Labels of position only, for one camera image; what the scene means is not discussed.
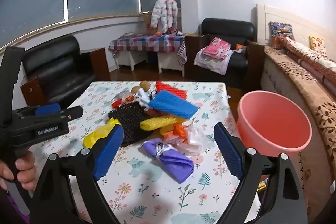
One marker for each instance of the colourful patterned pillow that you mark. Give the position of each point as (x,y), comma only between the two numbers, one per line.
(281,29)

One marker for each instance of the white desk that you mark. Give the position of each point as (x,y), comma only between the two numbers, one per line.
(170,64)

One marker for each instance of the floral tablecloth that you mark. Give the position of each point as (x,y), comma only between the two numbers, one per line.
(147,200)

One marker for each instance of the white printed cloth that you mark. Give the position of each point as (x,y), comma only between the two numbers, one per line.
(210,65)

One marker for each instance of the white quilted mattress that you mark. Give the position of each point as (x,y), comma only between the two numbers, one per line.
(273,79)

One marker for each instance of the yellow plastic bag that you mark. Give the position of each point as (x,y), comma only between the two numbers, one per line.
(97,136)

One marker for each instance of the brown leaf-patterned blanket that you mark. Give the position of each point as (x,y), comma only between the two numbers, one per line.
(315,108)

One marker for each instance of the yellow foam net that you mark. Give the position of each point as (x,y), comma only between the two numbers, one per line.
(156,123)

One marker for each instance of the yellow floral pillow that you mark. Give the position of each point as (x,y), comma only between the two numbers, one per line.
(317,44)

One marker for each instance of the pink blanket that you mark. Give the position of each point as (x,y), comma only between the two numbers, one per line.
(215,48)

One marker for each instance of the cream bed headboard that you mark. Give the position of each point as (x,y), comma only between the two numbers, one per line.
(288,19)

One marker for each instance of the pink plastic bucket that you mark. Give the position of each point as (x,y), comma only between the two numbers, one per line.
(273,129)

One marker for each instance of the bed with patterned quilts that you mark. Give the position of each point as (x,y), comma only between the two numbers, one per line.
(309,61)

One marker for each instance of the person's left hand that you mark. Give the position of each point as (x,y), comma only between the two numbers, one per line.
(25,174)

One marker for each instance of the tan woven bag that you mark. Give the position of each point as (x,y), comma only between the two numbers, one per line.
(147,23)

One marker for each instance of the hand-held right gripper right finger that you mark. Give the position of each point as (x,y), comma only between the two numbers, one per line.
(229,153)

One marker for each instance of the small orange box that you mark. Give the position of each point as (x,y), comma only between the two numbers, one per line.
(240,47)

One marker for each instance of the black foam net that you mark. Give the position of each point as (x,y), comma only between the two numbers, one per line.
(128,119)

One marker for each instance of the clear plastic bag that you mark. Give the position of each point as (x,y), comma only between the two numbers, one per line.
(195,137)

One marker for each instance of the plaid-covered side table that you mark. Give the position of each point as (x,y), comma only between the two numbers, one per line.
(147,43)

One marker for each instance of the purple cloth bag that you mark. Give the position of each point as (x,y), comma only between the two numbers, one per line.
(173,163)

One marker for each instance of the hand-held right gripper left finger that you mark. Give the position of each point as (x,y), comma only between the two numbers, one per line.
(109,153)

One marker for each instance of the black leather armchair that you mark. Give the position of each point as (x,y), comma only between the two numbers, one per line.
(52,69)
(225,29)

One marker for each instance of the printed wrapper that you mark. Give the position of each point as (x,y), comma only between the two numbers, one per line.
(141,97)

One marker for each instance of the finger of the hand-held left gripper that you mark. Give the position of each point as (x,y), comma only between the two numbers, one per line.
(72,113)
(48,109)

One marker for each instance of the orange wrapper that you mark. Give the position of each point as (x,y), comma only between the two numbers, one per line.
(179,132)

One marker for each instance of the pink patterned puffer jacket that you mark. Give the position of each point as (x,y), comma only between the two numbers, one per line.
(164,11)

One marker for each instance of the red wrapper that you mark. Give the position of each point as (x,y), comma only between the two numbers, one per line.
(116,103)

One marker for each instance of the blue foam net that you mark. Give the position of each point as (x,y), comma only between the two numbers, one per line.
(173,104)

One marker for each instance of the red foam net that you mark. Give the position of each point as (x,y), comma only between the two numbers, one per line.
(173,90)

